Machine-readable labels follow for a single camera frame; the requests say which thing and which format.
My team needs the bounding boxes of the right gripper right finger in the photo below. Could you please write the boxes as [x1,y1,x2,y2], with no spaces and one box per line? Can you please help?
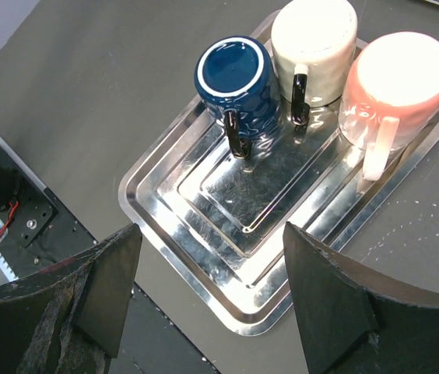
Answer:
[283,223,439,373]

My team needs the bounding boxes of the pink mug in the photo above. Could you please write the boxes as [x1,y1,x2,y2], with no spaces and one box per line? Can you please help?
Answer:
[339,31,439,181]

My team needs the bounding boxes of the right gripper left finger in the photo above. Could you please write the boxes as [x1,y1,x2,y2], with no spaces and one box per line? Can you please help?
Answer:
[0,224,142,373]

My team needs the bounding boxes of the cream white mug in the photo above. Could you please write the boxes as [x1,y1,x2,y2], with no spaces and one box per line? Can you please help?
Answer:
[271,0,357,126]

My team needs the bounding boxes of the dark blue mug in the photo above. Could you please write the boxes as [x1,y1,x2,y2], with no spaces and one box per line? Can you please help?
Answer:
[194,35,281,159]

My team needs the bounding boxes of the silver metal tray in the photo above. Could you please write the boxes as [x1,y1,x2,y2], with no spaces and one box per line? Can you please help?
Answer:
[118,97,439,336]

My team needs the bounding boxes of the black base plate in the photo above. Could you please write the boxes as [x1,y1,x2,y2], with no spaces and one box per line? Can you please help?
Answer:
[0,147,97,278]

